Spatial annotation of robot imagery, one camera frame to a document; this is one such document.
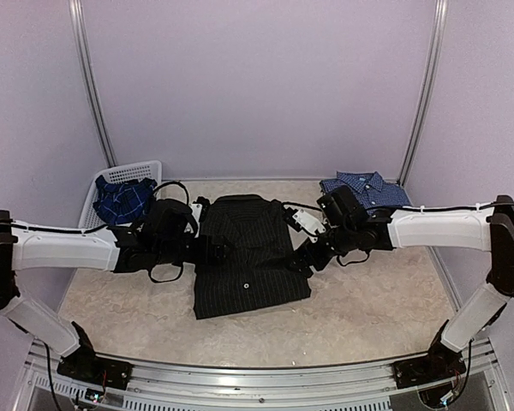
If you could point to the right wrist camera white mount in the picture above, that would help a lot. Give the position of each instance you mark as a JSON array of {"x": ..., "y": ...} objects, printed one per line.
[{"x": 302, "y": 221}]

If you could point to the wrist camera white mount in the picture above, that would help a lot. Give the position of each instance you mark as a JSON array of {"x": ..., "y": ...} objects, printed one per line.
[
  {"x": 199, "y": 209},
  {"x": 302, "y": 221}
]

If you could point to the right aluminium frame post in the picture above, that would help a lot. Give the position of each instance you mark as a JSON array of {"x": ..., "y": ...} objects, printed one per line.
[{"x": 426, "y": 91}]

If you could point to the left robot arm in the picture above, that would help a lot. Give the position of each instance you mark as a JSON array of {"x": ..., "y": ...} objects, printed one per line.
[{"x": 167, "y": 233}]

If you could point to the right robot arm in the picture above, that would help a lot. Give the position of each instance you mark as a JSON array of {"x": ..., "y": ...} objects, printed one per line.
[{"x": 339, "y": 224}]

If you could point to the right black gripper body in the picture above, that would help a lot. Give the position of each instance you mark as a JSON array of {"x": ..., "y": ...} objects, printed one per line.
[{"x": 321, "y": 259}]

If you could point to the left aluminium frame post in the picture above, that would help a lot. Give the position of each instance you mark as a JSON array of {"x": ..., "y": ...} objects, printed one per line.
[{"x": 83, "y": 51}]

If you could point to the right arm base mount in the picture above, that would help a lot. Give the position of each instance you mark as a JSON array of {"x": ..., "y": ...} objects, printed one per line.
[{"x": 428, "y": 368}]

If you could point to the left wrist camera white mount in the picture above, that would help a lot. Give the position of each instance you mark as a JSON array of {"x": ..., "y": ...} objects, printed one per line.
[{"x": 199, "y": 209}]

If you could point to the front aluminium rail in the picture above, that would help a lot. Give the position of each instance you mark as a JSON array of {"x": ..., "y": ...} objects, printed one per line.
[{"x": 368, "y": 385}]

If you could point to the black pinstripe long sleeve shirt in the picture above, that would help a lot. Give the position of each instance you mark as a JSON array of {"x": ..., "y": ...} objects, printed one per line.
[{"x": 255, "y": 273}]

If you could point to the white plastic laundry basket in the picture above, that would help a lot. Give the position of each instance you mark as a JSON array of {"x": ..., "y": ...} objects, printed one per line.
[{"x": 151, "y": 169}]

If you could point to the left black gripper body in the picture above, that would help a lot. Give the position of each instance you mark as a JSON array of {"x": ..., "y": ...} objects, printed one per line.
[{"x": 203, "y": 257}]

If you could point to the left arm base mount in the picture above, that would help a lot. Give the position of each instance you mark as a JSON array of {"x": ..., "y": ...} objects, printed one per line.
[{"x": 86, "y": 366}]

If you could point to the blue checked shirt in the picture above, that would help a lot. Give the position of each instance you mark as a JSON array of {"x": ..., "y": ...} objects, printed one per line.
[{"x": 370, "y": 189}]

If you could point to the aluminium frame post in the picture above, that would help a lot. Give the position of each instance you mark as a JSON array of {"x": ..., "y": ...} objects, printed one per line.
[
  {"x": 83, "y": 51},
  {"x": 426, "y": 91}
]

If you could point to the dark blue plaid shirt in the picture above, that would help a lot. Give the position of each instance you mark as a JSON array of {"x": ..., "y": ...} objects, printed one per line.
[{"x": 125, "y": 202}]

